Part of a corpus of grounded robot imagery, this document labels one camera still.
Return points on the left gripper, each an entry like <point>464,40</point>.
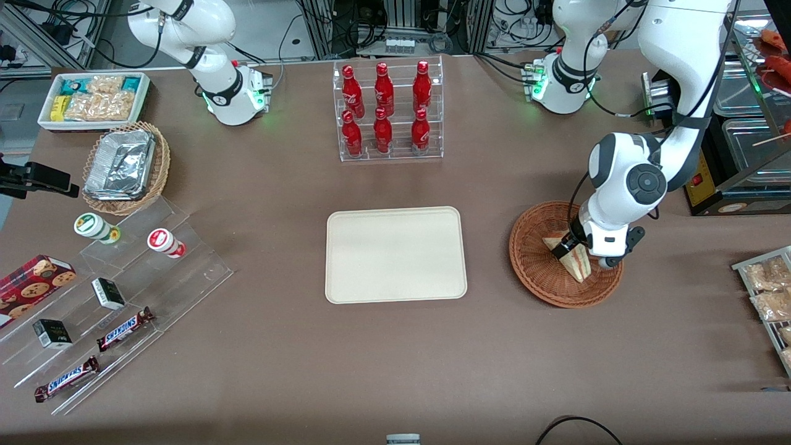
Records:
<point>573,238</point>

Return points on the triangular sandwich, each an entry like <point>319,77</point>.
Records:
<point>578,267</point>

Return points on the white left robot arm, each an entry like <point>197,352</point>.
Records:
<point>673,49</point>

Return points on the brown wicker basket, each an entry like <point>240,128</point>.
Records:
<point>537,272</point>

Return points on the beige plastic tray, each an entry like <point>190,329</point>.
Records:
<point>395,254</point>

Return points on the light wicker basket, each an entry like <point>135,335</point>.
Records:
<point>162,167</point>

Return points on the black food warmer case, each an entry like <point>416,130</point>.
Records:
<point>710,198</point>

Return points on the red cola bottle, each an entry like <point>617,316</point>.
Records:
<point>382,135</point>
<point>352,137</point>
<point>420,133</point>
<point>352,93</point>
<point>384,89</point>
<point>422,86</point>

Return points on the clear acrylic bottle rack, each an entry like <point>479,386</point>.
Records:
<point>398,154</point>

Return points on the clear bag of pastries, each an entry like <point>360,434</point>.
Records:
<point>766,275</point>
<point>772,305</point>
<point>786,358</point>
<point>785,335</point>

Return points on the steel food pan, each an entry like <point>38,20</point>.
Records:
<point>741,86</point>
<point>751,145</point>

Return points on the grey power strip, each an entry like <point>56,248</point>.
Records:
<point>399,46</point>

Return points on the grey box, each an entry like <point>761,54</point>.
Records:
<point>403,439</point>

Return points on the red sausage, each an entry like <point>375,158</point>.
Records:
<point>780,67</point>
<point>775,38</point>

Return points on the clear acrylic step display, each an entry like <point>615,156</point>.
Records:
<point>179,278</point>

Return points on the red lid white cup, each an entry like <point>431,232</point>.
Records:
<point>162,240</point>

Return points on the snickers chocolate bar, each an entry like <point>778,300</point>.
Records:
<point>123,329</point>
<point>67,379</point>

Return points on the aluminium foil container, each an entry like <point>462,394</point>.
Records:
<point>120,164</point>

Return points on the small black box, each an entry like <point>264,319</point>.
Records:
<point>109,293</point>
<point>52,334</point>

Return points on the teal snack packet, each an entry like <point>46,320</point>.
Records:
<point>131,83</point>
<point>71,86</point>

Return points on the green lid white cup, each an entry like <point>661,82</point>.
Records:
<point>89,225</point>

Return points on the large clear cracker bag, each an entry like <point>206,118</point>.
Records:
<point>99,107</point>

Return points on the small clear cracker bag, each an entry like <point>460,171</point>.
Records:
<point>105,84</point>

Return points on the yellow snack packet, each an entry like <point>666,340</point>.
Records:
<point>58,108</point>

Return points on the white rectangular snack bin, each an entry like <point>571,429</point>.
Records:
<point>46,122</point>

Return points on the red cookie box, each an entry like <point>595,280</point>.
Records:
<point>31,287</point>

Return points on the grey wrist camera black mount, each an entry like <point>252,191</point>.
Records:
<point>607,262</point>

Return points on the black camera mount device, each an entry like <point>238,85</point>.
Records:
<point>43,178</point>

